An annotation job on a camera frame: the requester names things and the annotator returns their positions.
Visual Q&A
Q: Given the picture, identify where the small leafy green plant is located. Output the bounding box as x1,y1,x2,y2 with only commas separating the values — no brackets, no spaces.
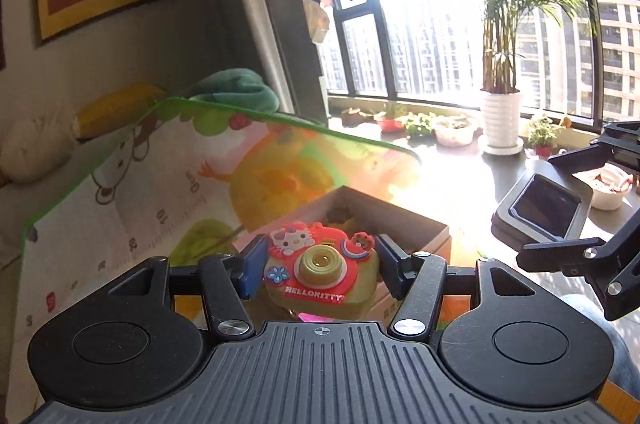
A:
401,111,437,138

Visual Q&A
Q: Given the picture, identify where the palm in white ribbed pot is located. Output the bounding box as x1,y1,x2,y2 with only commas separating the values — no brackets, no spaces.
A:
450,0,601,156

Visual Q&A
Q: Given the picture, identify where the black framed window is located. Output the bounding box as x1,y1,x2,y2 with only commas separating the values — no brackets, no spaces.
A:
320,0,640,130

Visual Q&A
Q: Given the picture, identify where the beige knotted pillow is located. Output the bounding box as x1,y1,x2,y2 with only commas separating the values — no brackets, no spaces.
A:
0,114,82,185

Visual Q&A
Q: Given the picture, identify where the beige hanging hat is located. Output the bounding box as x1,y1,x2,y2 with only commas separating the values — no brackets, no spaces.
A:
302,0,331,44

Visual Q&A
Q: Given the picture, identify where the small plant in red pot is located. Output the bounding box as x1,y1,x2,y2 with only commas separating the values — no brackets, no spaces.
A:
526,114,564,160
374,102,407,134

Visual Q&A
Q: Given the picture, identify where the pink cardboard box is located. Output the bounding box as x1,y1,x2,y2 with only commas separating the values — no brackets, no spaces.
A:
232,185,453,330

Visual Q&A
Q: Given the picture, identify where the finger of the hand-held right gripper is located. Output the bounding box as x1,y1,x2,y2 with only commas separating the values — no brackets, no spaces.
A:
516,199,640,322
547,121,640,200

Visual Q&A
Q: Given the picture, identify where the black glossy rectangular device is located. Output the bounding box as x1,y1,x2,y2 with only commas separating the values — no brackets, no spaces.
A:
491,173,594,248

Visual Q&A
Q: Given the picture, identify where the yellow and red toy camera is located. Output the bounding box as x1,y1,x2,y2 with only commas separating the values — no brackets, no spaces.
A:
263,221,381,320

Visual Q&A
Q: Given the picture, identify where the yellow cushion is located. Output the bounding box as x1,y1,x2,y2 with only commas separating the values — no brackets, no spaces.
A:
72,83,168,140

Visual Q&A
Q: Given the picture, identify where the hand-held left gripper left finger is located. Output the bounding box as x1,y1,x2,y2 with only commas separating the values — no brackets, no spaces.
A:
107,234,269,341

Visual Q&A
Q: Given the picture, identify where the white bowl planter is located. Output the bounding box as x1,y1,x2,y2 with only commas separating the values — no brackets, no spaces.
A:
432,114,479,148

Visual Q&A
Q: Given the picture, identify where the white bowl with red contents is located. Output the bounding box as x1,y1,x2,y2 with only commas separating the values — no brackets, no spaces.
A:
574,165,634,211

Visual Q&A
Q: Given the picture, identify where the brown plant pot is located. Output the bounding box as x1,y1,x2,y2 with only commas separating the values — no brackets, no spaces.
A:
340,107,372,128

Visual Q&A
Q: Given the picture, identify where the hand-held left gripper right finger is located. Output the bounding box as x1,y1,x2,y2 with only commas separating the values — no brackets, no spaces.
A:
375,234,541,341

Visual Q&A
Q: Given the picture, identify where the teal blanket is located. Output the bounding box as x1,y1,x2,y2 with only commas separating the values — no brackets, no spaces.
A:
187,68,280,113

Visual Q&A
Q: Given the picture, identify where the cartoon printed play mat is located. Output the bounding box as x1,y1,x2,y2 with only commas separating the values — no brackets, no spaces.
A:
15,97,423,405

